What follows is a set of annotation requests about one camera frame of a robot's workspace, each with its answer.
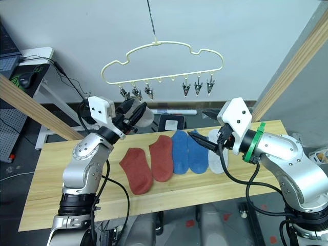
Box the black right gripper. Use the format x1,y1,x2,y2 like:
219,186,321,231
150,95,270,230
188,110,235,154

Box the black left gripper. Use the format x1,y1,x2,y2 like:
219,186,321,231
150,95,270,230
114,99,148,134

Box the white ankle sock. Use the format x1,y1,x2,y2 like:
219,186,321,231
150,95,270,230
208,129,229,175
127,99,155,128

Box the metal hanger clip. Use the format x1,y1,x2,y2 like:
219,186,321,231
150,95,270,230
143,84,155,101
206,76,216,96
118,86,130,100
181,78,192,97
131,85,142,100
193,77,204,97

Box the cream cloud-shaped clip hanger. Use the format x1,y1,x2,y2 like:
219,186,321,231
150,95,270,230
100,40,225,86

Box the thin metal hanging rod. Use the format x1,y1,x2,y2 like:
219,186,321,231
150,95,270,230
147,0,157,43

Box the blue ankle sock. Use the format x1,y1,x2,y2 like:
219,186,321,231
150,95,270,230
187,129,209,174
172,130,192,175

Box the white marker pen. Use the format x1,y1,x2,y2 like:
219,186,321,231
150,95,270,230
153,108,198,116

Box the black tray with white square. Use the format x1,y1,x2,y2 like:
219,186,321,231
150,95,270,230
158,114,186,132

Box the red ankle sock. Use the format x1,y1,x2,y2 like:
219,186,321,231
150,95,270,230
118,147,154,196
149,135,174,183

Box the black green mouse pad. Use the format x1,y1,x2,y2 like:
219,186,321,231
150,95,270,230
8,63,51,97

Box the white desk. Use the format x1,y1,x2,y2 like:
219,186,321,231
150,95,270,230
19,46,89,151

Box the black computer mouse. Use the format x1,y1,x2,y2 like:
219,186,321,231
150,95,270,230
19,72,36,88

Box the grey perforated pegboard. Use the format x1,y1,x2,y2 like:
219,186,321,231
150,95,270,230
0,107,27,162

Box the small black electronics box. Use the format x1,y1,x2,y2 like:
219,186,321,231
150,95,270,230
99,225,122,242

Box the dark laptop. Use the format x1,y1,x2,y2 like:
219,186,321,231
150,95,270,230
0,18,23,78

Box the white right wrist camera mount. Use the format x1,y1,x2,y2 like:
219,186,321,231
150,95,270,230
217,97,254,156

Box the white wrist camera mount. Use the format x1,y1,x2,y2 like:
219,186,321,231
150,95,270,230
217,97,254,156
87,96,127,140

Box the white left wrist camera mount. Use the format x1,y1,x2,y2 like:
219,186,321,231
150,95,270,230
87,96,127,140

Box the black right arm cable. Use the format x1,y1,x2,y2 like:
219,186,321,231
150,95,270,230
217,128,294,246

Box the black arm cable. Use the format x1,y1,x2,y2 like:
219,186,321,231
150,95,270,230
217,128,294,246
77,100,131,246

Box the green wrist clamp ring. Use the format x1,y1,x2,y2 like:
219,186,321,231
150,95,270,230
242,122,265,162

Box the thin black desk cable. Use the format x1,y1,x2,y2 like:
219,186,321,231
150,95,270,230
19,54,92,100

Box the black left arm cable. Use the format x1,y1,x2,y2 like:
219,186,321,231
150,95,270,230
77,100,131,246

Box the light wooden frame beam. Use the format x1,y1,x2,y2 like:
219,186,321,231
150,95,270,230
252,9,328,122
0,73,86,141

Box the white floor cable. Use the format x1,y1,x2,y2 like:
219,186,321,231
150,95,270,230
0,171,34,181

